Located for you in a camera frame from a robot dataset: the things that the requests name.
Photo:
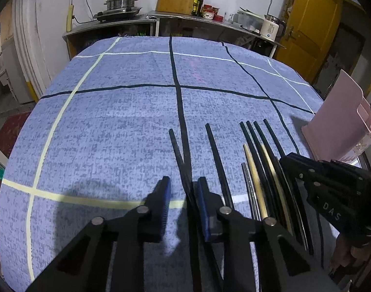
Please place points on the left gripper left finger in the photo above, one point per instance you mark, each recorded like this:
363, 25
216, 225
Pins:
158, 202

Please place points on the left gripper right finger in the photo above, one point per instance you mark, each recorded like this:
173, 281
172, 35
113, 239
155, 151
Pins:
208, 204

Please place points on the metal chopstick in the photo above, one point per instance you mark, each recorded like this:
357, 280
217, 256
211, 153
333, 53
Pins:
250, 193

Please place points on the metal kitchen shelf table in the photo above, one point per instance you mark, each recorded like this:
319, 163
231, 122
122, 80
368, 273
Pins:
173, 24

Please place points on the person's right hand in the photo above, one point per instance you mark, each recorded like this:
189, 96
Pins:
346, 255

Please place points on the beige wooden chopstick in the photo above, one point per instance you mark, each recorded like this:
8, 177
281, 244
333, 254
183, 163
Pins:
279, 190
256, 182

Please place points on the pink plastic utensil holder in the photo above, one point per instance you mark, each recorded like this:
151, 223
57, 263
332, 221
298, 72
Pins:
341, 128

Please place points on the blue checked tablecloth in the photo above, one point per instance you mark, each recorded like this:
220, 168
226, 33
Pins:
98, 141

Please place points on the yellow wooden door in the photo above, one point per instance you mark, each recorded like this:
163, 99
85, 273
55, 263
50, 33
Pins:
310, 30

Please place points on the white electric kettle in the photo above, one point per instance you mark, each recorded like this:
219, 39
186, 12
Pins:
272, 28

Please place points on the clear storage container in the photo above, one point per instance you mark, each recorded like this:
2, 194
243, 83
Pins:
248, 20

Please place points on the red lidded jar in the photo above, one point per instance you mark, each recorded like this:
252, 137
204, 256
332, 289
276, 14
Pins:
209, 12

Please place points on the green oil bottle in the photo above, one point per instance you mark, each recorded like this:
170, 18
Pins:
195, 7

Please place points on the black induction cooker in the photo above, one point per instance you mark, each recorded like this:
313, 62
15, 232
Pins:
117, 14

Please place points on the dark oil bottle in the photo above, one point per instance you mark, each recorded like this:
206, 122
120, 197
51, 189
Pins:
200, 7

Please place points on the yellow power strip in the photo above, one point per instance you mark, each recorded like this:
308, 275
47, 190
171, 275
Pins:
69, 18

